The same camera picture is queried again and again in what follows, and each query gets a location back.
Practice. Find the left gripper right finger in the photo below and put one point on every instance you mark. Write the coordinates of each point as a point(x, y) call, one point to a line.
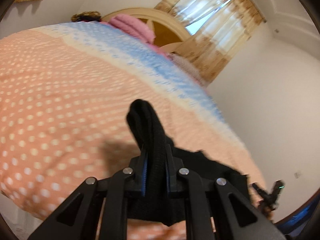
point(215, 209)

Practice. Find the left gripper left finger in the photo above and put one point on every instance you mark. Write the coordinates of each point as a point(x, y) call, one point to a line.
point(97, 209)

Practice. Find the black pants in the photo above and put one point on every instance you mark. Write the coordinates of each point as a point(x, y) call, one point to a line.
point(151, 137)

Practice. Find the pink blue dotted bedspread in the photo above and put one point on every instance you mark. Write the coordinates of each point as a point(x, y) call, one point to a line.
point(66, 90)

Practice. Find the striped grey pillow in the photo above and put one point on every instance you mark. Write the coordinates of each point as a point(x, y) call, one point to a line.
point(188, 68)

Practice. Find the beige patterned curtain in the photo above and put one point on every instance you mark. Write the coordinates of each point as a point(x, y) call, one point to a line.
point(223, 27)

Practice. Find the cream wooden headboard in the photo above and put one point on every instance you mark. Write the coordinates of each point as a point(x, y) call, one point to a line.
point(169, 32)

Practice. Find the pink folded blanket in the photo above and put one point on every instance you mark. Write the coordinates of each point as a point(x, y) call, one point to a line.
point(137, 29)

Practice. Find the brown object beside bed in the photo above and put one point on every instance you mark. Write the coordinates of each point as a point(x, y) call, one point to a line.
point(87, 16)

